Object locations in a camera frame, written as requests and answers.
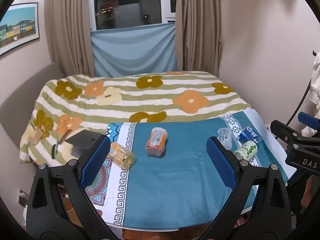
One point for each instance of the white garment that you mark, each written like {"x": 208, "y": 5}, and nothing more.
{"x": 316, "y": 80}

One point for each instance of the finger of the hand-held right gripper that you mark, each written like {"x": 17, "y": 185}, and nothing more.
{"x": 283, "y": 129}
{"x": 309, "y": 119}

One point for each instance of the thin tan black stick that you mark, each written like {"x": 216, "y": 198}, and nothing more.
{"x": 62, "y": 140}

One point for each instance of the wall socket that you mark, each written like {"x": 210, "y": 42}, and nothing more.
{"x": 22, "y": 197}

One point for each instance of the grey padded headboard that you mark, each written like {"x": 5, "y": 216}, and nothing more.
{"x": 17, "y": 110}

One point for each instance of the window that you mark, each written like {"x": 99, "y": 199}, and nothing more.
{"x": 130, "y": 3}

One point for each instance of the floral striped blanket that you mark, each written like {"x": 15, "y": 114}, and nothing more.
{"x": 140, "y": 97}

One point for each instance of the teal patterned towel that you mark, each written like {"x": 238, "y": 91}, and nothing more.
{"x": 172, "y": 180}

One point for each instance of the green dotted label bottle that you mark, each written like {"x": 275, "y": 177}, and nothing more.
{"x": 246, "y": 152}

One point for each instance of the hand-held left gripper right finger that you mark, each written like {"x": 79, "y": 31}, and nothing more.
{"x": 221, "y": 165}

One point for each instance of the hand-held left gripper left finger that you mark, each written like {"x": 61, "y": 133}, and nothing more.
{"x": 96, "y": 160}

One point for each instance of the light blue cloth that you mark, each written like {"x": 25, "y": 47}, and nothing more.
{"x": 135, "y": 51}

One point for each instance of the black square box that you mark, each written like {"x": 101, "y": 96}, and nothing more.
{"x": 83, "y": 142}

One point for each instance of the blue label plastic bottle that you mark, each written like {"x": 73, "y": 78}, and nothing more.
{"x": 250, "y": 135}

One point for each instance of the beige curtain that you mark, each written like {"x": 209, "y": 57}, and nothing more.
{"x": 198, "y": 27}
{"x": 68, "y": 27}

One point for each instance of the wall poster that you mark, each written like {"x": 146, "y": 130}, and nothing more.
{"x": 17, "y": 27}

